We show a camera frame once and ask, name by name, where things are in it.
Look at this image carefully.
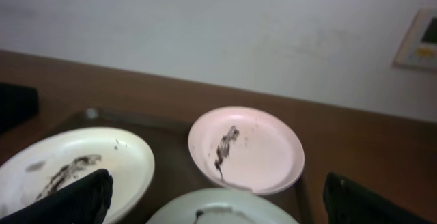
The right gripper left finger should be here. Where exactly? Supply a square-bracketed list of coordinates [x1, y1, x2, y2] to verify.
[1, 169, 113, 224]

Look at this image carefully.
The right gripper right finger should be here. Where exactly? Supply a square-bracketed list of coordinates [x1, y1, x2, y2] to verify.
[323, 172, 432, 224]

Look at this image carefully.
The white plate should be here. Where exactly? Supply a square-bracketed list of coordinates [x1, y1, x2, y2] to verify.
[1, 127, 155, 223]
[147, 188, 298, 224]

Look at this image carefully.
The dark brown serving tray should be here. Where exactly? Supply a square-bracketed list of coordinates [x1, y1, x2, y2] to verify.
[51, 109, 313, 223]

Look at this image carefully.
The black rectangular tray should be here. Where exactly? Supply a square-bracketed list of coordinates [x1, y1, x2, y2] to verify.
[1, 83, 39, 135]

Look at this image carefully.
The pink plate with stain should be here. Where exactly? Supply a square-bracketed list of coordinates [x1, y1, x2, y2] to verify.
[188, 107, 305, 195]

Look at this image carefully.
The wall control panel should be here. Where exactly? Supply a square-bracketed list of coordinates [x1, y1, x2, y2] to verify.
[393, 8, 436, 72]

